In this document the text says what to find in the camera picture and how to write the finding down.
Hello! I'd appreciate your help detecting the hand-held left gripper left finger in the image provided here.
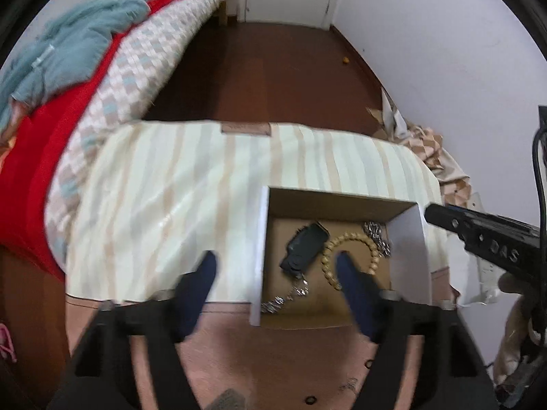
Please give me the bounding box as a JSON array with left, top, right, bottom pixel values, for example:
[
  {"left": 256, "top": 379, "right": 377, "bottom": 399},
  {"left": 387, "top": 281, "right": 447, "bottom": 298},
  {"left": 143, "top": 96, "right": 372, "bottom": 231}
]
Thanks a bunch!
[{"left": 45, "top": 251, "right": 218, "bottom": 410}]

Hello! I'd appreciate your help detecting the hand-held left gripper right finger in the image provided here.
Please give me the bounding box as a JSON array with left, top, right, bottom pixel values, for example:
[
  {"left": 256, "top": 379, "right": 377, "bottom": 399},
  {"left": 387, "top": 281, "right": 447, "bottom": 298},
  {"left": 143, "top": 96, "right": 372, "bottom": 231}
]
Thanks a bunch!
[{"left": 334, "top": 252, "right": 499, "bottom": 410}]

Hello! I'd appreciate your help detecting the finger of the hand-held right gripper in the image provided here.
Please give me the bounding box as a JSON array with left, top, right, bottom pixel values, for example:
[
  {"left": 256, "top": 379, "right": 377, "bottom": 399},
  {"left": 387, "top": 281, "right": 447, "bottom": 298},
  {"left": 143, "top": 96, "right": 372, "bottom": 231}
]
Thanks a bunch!
[{"left": 425, "top": 204, "right": 547, "bottom": 285}]

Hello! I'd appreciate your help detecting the wooden bead bracelet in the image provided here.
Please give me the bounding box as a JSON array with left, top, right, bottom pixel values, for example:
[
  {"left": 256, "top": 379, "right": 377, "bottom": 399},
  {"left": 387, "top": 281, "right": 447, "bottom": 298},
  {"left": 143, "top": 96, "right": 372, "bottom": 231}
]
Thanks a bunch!
[{"left": 321, "top": 231, "right": 382, "bottom": 290}]

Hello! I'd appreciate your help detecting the white cardboard box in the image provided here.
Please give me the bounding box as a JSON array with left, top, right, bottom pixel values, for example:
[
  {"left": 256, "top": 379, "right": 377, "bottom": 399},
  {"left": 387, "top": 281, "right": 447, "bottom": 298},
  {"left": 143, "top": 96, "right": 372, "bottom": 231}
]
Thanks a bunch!
[{"left": 249, "top": 186, "right": 436, "bottom": 329}]

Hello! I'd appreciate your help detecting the person's right hand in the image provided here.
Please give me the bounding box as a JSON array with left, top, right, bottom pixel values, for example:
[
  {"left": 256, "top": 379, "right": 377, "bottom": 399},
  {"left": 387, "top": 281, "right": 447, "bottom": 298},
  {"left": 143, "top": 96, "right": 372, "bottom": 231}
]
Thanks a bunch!
[{"left": 497, "top": 271, "right": 535, "bottom": 351}]

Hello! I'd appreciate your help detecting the black car key fob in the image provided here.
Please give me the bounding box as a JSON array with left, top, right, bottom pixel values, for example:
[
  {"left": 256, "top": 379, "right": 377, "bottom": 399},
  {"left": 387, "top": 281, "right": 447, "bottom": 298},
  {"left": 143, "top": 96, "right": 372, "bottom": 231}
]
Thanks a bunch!
[{"left": 280, "top": 222, "right": 329, "bottom": 274}]

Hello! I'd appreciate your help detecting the cream striped cloth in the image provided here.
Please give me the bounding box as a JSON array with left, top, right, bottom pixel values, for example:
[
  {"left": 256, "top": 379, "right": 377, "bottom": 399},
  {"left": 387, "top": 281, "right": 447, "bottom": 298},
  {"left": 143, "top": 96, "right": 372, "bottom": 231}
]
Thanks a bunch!
[{"left": 64, "top": 120, "right": 443, "bottom": 304}]

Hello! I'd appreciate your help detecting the pink cloth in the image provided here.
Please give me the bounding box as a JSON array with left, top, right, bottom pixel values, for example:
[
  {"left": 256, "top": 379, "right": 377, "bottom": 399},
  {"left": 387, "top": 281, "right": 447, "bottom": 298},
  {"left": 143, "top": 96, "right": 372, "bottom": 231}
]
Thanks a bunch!
[{"left": 0, "top": 322, "right": 18, "bottom": 364}]

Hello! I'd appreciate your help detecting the checked bed sheet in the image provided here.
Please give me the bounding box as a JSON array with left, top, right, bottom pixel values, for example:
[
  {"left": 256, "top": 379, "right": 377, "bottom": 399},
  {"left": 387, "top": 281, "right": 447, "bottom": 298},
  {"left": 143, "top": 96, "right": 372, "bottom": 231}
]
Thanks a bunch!
[{"left": 45, "top": 0, "right": 234, "bottom": 261}]

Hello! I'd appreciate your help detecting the teal fringed blanket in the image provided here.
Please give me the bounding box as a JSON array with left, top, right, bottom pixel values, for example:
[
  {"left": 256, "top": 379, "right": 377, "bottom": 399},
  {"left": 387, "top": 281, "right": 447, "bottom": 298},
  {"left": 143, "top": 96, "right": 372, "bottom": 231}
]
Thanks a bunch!
[{"left": 0, "top": 0, "right": 234, "bottom": 129}]

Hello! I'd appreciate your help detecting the silver chain necklace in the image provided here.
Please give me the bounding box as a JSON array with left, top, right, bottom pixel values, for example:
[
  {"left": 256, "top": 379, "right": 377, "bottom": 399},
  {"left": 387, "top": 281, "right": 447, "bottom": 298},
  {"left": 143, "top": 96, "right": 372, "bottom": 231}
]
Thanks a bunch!
[{"left": 362, "top": 221, "right": 391, "bottom": 258}]

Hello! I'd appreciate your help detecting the silver key chain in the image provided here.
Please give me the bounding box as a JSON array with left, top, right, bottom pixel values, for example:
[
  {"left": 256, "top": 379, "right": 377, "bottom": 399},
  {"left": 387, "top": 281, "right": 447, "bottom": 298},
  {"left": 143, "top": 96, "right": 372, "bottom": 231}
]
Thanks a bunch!
[{"left": 261, "top": 271, "right": 310, "bottom": 313}]

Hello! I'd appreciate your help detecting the black cable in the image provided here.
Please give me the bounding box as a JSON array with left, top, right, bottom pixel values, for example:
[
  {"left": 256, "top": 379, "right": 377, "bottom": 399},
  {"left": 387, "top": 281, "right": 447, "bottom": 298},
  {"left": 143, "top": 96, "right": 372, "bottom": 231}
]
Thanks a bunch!
[{"left": 531, "top": 105, "right": 547, "bottom": 227}]

